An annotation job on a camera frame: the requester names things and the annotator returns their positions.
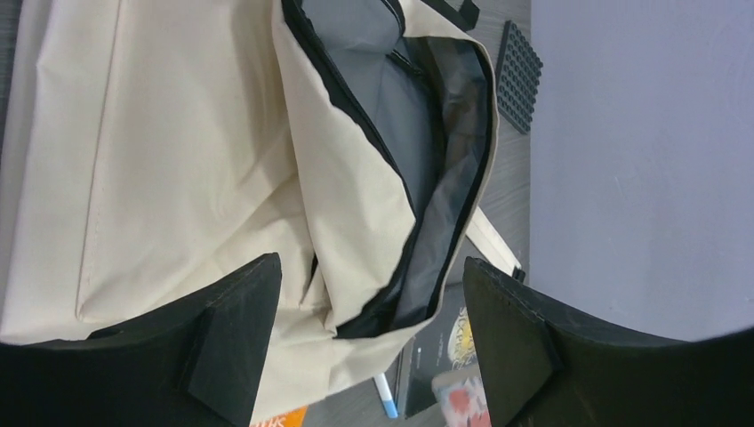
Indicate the dark grey studded baseplate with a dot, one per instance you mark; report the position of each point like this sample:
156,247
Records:
518,72

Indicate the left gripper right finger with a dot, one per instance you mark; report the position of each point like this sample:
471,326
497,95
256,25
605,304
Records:
545,363

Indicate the orange paperback book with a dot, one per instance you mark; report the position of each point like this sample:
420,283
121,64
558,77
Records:
294,418

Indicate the cream canvas backpack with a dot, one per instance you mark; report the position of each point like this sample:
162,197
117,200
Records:
151,148

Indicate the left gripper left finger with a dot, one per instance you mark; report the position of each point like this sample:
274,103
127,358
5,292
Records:
196,361

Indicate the Little Women floral book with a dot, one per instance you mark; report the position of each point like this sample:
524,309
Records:
461,398

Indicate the black moon cover book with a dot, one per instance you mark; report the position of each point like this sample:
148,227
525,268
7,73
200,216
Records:
445,344

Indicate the blue capped white marker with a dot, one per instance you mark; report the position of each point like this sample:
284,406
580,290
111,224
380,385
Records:
385,394

